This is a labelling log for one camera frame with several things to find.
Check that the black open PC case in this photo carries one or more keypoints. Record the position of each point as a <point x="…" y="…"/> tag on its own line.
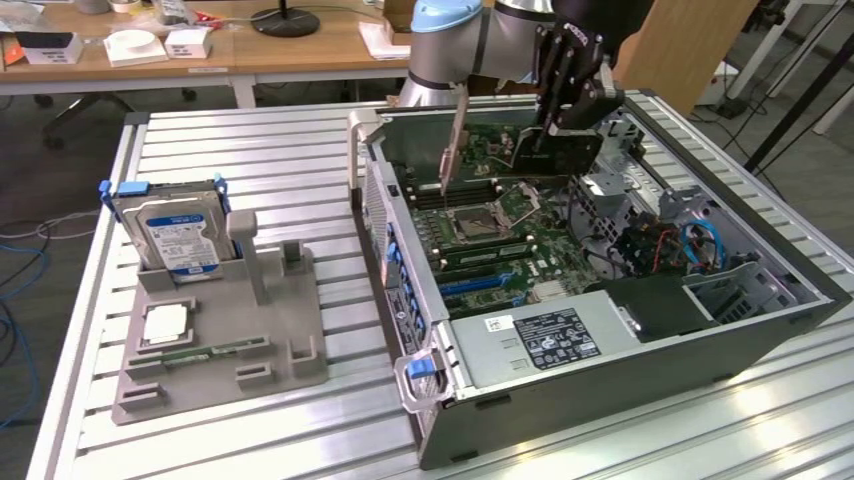
<point x="600" y="400"/>

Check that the black round lamp base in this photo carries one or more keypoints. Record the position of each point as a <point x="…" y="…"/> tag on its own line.
<point x="283" y="25"/>

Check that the white booklet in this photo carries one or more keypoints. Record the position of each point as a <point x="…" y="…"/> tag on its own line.
<point x="380" y="40"/>

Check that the black plastic shroud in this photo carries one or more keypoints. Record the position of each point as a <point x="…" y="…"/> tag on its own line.
<point x="660" y="310"/>

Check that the silver metal disk bay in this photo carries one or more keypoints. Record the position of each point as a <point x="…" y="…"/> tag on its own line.
<point x="734" y="295"/>
<point x="600" y="210"/>

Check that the orange box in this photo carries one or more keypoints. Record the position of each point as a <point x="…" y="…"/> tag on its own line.
<point x="9" y="55"/>

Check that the CPU socket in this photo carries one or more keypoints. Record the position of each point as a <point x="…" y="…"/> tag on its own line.
<point x="476" y="225"/>

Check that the black graphics card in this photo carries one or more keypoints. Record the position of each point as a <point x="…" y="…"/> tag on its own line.
<point x="494" y="150"/>

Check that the black stand pole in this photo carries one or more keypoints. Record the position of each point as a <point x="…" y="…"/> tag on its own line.
<point x="800" y="100"/>

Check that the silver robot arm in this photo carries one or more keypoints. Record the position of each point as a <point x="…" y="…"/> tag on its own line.
<point x="454" y="50"/>

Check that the green RAM stick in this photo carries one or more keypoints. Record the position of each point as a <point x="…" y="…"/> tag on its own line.
<point x="193" y="356"/>
<point x="487" y="252"/>

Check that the silver CPU chip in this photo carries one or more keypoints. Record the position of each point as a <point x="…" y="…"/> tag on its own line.
<point x="165" y="326"/>

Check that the grey power supply unit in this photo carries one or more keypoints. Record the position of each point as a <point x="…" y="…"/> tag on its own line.
<point x="507" y="350"/>

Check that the wooden desk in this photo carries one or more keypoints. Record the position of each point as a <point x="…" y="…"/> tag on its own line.
<point x="93" y="71"/>

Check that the hard disk with blue caddy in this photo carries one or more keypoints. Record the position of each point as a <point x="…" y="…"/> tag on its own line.
<point x="173" y="240"/>

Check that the grey plastic parts rack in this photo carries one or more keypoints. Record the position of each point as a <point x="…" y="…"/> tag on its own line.
<point x="220" y="325"/>

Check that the printed white pack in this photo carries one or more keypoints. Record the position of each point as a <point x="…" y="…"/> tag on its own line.
<point x="175" y="10"/>

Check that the small white labelled box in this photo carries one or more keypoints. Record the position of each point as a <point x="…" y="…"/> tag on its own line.
<point x="187" y="45"/>

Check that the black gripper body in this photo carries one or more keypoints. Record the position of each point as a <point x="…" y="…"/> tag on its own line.
<point x="594" y="25"/>

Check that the white floor box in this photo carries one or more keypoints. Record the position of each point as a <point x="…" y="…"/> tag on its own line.
<point x="710" y="90"/>

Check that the silver chipset heat sink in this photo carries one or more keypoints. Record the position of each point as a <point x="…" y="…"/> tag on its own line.
<point x="550" y="291"/>

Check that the white desk frame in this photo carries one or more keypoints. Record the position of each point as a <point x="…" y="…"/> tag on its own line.
<point x="756" y="55"/>

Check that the blue case release latch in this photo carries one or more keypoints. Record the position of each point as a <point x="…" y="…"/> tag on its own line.
<point x="420" y="370"/>

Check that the grey cup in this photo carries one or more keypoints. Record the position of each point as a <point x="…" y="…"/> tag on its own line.
<point x="92" y="6"/>

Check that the metal socket cover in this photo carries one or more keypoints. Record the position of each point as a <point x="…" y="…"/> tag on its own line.
<point x="520" y="202"/>

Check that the blue expansion slot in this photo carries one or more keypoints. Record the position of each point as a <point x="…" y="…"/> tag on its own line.
<point x="474" y="284"/>

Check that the white box with label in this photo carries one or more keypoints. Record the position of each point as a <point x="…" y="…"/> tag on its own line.
<point x="53" y="56"/>

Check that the brown cardboard box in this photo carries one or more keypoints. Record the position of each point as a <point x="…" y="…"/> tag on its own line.
<point x="396" y="12"/>

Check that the green motherboard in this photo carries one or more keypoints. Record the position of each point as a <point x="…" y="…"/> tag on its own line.
<point x="554" y="250"/>

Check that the wooden cabinet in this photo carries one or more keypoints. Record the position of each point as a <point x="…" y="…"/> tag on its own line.
<point x="694" y="50"/>

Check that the white round dish box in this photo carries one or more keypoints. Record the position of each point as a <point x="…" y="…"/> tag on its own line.
<point x="136" y="50"/>

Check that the black flat device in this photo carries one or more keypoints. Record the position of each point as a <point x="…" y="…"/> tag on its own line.
<point x="43" y="39"/>

